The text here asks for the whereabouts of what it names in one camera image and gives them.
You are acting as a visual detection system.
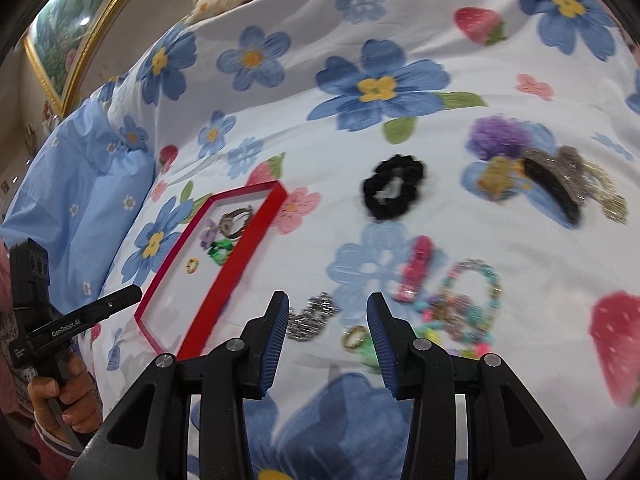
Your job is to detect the person's left hand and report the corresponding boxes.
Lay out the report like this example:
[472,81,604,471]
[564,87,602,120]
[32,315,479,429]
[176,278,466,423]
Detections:
[27,349,104,445]

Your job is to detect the gold framed painting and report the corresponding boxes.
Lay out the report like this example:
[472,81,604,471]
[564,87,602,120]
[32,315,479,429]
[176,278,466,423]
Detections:
[22,0,157,117]

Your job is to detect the person's pink clothing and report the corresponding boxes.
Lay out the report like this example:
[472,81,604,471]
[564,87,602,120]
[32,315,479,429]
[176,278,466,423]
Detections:
[0,246,37,415]

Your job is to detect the pastel small-bead bracelet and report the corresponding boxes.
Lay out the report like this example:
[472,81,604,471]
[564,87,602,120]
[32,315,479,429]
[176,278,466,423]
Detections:
[437,258,504,322]

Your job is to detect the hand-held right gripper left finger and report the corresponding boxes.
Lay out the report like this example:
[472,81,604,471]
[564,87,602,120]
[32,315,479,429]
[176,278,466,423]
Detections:
[75,290,291,480]

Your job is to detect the black scrunchie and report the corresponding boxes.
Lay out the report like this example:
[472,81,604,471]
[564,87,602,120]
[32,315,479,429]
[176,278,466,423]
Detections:
[360,153,426,221]

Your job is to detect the person's left forearm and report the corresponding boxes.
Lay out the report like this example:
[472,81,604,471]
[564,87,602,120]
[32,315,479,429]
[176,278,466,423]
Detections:
[30,417,90,480]

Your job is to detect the green woven bracelet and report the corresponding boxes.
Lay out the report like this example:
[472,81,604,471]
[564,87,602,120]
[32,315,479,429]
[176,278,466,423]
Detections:
[207,239,234,264]

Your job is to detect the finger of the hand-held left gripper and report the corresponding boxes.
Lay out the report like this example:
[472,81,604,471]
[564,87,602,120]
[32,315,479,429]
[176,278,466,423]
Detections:
[82,285,144,325]

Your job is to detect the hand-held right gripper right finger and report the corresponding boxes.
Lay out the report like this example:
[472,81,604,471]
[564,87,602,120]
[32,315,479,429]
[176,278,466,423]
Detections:
[366,292,589,480]

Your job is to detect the floral strawberry bed sheet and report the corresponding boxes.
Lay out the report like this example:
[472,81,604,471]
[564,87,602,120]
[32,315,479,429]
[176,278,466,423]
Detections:
[75,0,640,480]

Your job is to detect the black silver glitter hair clip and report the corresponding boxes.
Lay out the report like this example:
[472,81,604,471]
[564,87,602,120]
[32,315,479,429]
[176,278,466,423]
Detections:
[519,144,629,229]

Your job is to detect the red shallow tray box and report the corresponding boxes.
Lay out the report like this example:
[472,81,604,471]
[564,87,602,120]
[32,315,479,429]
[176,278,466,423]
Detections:
[133,180,289,362]

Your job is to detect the gold ring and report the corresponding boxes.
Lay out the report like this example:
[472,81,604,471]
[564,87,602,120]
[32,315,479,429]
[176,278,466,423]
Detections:
[341,324,371,352]

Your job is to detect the purple ring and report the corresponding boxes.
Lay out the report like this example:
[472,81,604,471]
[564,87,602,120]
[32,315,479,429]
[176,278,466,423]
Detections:
[199,220,221,249]

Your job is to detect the brown strap wristwatch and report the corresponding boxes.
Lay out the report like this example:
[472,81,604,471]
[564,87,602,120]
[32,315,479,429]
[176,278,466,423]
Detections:
[218,204,256,240]

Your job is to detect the pink hair clip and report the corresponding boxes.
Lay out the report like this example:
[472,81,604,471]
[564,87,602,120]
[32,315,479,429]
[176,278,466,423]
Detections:
[392,235,434,304]

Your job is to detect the purple scrunchie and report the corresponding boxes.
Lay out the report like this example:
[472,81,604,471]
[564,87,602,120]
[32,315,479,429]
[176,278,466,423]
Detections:
[467,114,531,162]

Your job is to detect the light blue pillow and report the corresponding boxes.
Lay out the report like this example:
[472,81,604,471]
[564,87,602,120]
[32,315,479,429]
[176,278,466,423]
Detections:
[0,96,157,313]

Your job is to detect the yellow claw hair clip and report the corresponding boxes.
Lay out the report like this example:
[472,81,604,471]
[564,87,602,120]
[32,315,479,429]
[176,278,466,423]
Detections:
[474,155,527,204]

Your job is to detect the chunky colourful bead bracelet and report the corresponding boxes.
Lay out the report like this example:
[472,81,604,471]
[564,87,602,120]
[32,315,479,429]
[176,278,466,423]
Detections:
[357,294,496,374]

